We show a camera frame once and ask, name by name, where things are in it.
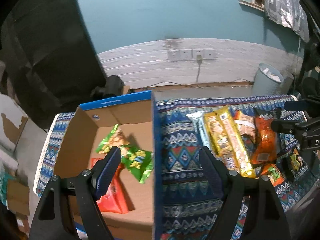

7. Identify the yellow biscuit pack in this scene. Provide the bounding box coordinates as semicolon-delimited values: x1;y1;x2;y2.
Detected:
204;107;256;178

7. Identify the black device on box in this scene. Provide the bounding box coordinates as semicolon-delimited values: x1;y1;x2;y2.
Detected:
91;75;124;100

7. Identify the black orange snack packet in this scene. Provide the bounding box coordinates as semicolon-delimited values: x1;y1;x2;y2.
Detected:
234;110;256;154

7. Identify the orange noodle snack bag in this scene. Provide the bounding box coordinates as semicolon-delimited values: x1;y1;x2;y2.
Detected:
251;108;281;165

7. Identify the patterned blue tablecloth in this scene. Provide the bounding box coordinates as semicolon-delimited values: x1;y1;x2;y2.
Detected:
33;94;318;240

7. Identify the grey power cable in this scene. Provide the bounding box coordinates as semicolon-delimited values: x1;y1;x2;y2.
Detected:
139;55;253;91

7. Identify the red orange snack bag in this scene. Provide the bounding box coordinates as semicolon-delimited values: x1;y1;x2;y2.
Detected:
97;163;129;214

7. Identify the light blue snack bar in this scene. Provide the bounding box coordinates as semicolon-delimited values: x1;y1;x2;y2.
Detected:
186;110;212;150

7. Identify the white wall socket strip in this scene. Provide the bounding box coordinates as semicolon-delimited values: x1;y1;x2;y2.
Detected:
167;48;217;61

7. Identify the dark hanging curtain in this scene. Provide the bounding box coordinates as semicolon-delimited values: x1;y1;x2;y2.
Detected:
1;0;106;129

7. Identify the black noodle snack bag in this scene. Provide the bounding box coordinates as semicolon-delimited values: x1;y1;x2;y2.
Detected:
280;147;308;183

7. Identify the silver foil window cover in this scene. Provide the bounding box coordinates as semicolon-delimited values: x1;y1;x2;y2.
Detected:
264;0;310;43

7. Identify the grey waste bin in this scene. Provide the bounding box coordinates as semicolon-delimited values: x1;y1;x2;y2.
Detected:
252;63;284;96

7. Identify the orange green pea snack bag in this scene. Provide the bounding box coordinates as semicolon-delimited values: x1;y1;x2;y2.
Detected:
260;163;285;187

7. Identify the blue cardboard box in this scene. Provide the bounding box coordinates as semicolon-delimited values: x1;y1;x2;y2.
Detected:
48;90;162;239

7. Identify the green bean chips bag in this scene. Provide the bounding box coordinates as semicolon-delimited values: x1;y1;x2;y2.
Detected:
95;124;153;184

